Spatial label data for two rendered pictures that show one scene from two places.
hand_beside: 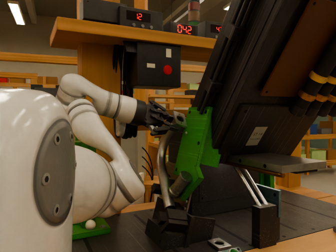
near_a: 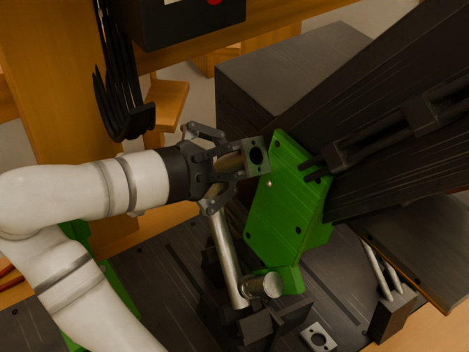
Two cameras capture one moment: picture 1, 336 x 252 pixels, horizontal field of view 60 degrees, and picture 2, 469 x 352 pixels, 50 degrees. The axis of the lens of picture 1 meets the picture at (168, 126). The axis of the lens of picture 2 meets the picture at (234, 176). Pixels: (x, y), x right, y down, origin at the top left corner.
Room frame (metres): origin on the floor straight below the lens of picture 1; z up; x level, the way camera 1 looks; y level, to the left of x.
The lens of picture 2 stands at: (0.36, 0.06, 1.72)
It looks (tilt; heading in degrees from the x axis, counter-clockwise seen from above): 44 degrees down; 353
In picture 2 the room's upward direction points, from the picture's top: straight up
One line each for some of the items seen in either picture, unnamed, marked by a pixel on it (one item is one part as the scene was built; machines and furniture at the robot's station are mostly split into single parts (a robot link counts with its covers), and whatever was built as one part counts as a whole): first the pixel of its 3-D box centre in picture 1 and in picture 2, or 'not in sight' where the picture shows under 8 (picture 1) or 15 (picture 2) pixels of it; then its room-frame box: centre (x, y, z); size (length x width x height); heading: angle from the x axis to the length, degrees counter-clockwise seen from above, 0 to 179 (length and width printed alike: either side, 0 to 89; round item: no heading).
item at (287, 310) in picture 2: (182, 222); (255, 287); (0.87, -0.04, 0.92); 0.22 x 0.11 x 0.11; 26
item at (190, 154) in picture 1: (201, 141); (299, 200); (0.85, -0.10, 1.17); 0.13 x 0.12 x 0.20; 116
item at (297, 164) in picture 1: (250, 158); (384, 200); (0.89, -0.25, 1.11); 0.39 x 0.16 x 0.03; 26
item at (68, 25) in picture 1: (173, 47); not in sight; (1.18, -0.02, 1.52); 0.90 x 0.25 x 0.04; 116
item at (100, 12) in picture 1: (103, 14); not in sight; (1.01, 0.22, 1.59); 0.15 x 0.07 x 0.07; 116
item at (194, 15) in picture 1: (193, 17); not in sight; (1.26, -0.11, 1.67); 0.05 x 0.05 x 0.05
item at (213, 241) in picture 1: (219, 244); (318, 339); (0.77, -0.14, 0.90); 0.06 x 0.04 x 0.01; 26
